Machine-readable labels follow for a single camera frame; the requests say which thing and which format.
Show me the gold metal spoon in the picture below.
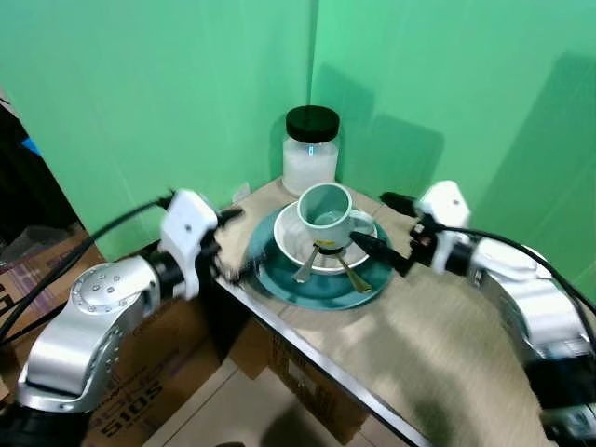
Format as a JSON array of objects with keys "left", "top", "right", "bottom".
[{"left": 335, "top": 251, "right": 373, "bottom": 295}]

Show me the white ceramic bowl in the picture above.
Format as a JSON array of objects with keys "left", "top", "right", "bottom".
[{"left": 273, "top": 200, "right": 380, "bottom": 277}]

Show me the teal ceramic mug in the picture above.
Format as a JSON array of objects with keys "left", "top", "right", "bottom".
[{"left": 298, "top": 183, "right": 378, "bottom": 254}]

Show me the silver metal spoon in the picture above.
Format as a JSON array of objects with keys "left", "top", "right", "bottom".
[{"left": 293, "top": 244, "right": 327, "bottom": 284}]

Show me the teal dinner plate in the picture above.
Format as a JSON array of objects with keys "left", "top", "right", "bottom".
[{"left": 247, "top": 203, "right": 394, "bottom": 311}]

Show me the glass jar with black lid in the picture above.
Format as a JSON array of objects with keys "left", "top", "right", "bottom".
[{"left": 282, "top": 105, "right": 341, "bottom": 196}]

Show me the plain cardboard box with label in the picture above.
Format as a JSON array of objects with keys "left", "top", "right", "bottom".
[{"left": 228, "top": 315, "right": 375, "bottom": 444}]

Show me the printed brown cardboard box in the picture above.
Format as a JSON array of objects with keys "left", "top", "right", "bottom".
[{"left": 0, "top": 270, "right": 236, "bottom": 447}]

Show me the small brown cardboard box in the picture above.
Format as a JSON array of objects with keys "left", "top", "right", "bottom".
[{"left": 0, "top": 228, "right": 105, "bottom": 304}]

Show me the black fabric item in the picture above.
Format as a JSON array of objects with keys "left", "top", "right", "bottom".
[{"left": 0, "top": 88, "right": 83, "bottom": 254}]

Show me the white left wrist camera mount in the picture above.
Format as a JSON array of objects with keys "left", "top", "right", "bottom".
[{"left": 160, "top": 189, "right": 221, "bottom": 301}]

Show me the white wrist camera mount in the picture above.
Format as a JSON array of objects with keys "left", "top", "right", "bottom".
[
  {"left": 160, "top": 189, "right": 221, "bottom": 301},
  {"left": 413, "top": 181, "right": 472, "bottom": 273}
]

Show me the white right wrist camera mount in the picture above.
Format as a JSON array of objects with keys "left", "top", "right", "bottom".
[{"left": 413, "top": 181, "right": 472, "bottom": 273}]

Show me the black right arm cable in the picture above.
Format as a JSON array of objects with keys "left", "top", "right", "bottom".
[{"left": 419, "top": 222, "right": 596, "bottom": 314}]

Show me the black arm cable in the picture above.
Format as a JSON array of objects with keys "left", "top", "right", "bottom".
[
  {"left": 0, "top": 191, "right": 178, "bottom": 350},
  {"left": 419, "top": 222, "right": 596, "bottom": 314}
]

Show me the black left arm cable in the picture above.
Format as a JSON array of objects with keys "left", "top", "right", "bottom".
[{"left": 0, "top": 191, "right": 178, "bottom": 350}]

